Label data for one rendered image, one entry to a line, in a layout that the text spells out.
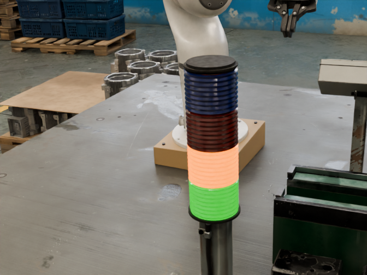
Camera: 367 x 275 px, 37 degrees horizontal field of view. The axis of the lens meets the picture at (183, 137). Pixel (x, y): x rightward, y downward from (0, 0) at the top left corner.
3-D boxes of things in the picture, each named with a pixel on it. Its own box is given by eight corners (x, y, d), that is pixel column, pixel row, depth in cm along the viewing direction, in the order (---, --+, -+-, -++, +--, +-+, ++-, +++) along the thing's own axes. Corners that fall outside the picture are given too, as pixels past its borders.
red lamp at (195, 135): (244, 136, 65) (244, 100, 63) (229, 156, 60) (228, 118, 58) (197, 131, 67) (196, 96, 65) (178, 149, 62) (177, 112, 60)
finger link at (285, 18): (275, 3, 118) (270, 30, 117) (290, 3, 117) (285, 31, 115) (278, 10, 121) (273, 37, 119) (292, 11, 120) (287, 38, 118)
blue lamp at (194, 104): (244, 100, 63) (244, 62, 61) (228, 118, 58) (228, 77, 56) (196, 96, 65) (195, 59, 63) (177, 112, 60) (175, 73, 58)
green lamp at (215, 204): (244, 202, 68) (244, 170, 66) (230, 226, 63) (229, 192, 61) (200, 195, 70) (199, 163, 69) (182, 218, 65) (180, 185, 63)
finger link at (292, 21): (291, 3, 117) (285, 31, 115) (306, 3, 116) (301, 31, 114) (292, 11, 120) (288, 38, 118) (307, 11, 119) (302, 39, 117)
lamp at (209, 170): (244, 170, 66) (244, 136, 65) (229, 192, 61) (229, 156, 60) (199, 163, 69) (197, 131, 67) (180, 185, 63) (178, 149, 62)
